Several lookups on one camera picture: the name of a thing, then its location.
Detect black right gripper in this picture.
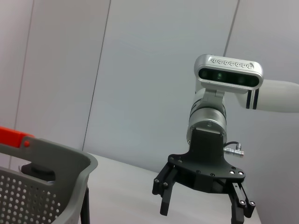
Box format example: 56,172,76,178
151,127,256,222

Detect grey perforated storage bin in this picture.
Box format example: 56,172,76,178
0,137,99,224

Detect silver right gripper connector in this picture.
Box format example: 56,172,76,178
223,146,245,156

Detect grey right gripper cable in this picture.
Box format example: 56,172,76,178
223,141,243,150

